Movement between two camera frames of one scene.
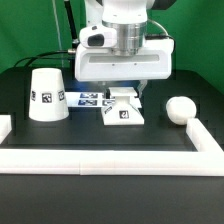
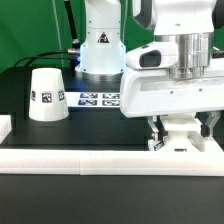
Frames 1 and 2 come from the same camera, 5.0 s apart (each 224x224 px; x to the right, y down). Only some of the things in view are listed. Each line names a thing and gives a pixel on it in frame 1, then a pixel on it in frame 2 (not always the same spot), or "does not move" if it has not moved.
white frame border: x=207 y=161 does not move
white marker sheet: x=88 y=99 does not move
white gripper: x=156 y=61 -> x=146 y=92
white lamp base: x=125 y=110 -> x=178 y=126
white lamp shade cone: x=48 y=100 does not move
